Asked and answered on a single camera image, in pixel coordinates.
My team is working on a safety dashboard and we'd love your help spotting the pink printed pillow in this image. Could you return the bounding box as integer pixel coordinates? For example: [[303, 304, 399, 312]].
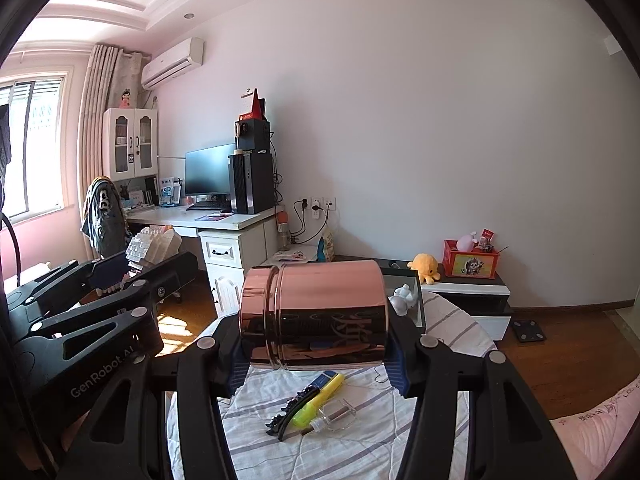
[[549, 374, 640, 480]]

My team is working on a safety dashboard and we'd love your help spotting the office chair with jacket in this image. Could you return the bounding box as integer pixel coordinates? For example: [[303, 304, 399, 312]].
[[81, 177, 132, 262]]

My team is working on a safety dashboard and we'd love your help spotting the rose gold tin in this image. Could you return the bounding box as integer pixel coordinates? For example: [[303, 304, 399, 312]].
[[237, 259, 391, 372]]

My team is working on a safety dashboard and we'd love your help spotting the striped white tablecloth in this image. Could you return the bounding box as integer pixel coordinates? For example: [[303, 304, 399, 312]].
[[165, 290, 499, 480]]

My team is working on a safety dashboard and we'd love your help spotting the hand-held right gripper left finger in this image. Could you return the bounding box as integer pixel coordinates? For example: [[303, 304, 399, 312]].
[[57, 311, 251, 480]]

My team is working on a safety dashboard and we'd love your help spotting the pink box with black rim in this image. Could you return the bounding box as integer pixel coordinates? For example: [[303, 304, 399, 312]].
[[377, 264, 427, 333]]

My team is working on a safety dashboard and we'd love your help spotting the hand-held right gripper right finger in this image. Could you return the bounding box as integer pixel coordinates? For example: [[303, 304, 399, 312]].
[[384, 305, 571, 480]]

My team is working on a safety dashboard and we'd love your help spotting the pink and white ridged item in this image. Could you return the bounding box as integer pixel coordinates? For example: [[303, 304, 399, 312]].
[[124, 226, 182, 267]]

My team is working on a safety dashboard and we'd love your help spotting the black hair clip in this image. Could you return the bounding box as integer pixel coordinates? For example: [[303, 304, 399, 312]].
[[265, 385, 323, 442]]

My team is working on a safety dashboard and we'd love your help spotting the black power cable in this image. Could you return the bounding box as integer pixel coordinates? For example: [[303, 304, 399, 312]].
[[289, 200, 332, 247]]

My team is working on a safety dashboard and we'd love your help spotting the white air conditioner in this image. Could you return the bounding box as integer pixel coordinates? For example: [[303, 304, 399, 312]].
[[140, 37, 205, 91]]

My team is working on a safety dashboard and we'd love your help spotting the white desk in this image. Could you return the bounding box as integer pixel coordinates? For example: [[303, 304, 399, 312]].
[[122, 204, 287, 319]]

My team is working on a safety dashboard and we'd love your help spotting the black speaker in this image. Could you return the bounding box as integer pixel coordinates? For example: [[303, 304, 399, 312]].
[[235, 118, 271, 154]]

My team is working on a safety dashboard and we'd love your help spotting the red paper bag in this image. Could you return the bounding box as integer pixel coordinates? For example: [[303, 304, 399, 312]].
[[240, 88, 267, 121]]

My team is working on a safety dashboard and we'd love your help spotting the white hand-shaped figure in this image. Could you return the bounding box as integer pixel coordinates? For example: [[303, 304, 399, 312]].
[[389, 284, 420, 317]]

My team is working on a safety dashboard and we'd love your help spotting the red storage box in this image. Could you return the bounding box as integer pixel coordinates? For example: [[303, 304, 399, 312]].
[[442, 239, 501, 280]]

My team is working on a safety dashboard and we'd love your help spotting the small glass bottle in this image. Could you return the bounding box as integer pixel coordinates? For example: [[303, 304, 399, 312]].
[[304, 397, 358, 435]]

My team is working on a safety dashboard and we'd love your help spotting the black computer monitor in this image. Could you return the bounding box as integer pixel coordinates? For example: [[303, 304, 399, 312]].
[[184, 143, 236, 201]]

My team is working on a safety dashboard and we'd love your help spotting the black bathroom scale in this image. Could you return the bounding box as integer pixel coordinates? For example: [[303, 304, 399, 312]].
[[509, 317, 544, 344]]

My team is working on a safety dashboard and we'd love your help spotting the window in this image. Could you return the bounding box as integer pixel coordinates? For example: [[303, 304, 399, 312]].
[[0, 74, 69, 223]]

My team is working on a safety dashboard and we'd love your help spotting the black computer tower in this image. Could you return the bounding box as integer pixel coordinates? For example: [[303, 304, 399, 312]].
[[228, 152, 276, 215]]

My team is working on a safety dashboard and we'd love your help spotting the yellow plush octopus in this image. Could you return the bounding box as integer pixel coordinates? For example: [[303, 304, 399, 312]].
[[407, 253, 443, 284]]

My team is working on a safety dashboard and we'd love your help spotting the white hutch cabinet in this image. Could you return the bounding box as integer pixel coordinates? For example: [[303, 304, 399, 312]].
[[102, 107, 159, 181]]

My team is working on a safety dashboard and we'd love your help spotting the bottle with orange cap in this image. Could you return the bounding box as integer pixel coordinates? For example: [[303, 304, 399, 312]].
[[276, 210, 292, 253]]

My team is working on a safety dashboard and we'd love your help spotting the yellow highlighter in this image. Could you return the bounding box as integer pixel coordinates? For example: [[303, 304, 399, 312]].
[[292, 372, 347, 429]]

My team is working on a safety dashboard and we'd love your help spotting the black and white low cabinet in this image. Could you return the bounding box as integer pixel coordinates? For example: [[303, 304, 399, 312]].
[[270, 256, 514, 342]]

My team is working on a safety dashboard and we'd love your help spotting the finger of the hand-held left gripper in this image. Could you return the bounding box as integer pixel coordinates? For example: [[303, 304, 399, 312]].
[[14, 251, 199, 361], [4, 255, 132, 322]]

